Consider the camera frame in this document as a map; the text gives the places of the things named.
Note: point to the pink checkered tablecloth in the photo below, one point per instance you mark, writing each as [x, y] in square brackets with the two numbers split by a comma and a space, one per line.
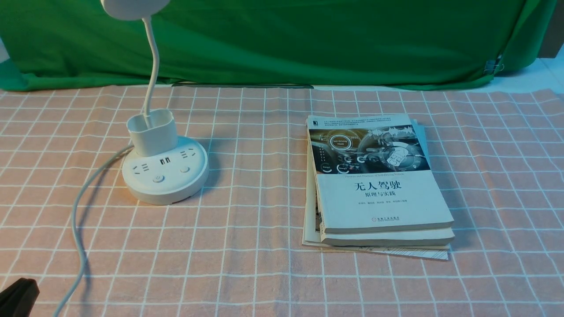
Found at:
[234, 249]

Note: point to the green backdrop cloth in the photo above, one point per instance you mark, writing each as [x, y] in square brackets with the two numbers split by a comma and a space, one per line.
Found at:
[421, 45]

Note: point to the bottom thin paper booklet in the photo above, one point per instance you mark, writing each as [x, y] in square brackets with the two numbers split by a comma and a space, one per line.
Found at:
[396, 252]

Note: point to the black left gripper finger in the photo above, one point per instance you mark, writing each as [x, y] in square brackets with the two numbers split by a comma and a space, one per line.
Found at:
[18, 299]

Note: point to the white desk lamp with sockets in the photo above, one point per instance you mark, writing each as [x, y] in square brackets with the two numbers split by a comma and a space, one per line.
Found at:
[163, 167]

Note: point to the middle white book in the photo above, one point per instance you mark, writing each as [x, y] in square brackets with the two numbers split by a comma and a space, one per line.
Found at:
[387, 239]

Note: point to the metal binder clip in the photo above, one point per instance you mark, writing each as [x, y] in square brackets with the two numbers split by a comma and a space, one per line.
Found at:
[493, 67]

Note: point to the top white self-driving book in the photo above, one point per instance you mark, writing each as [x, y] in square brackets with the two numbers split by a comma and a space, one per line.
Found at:
[379, 185]

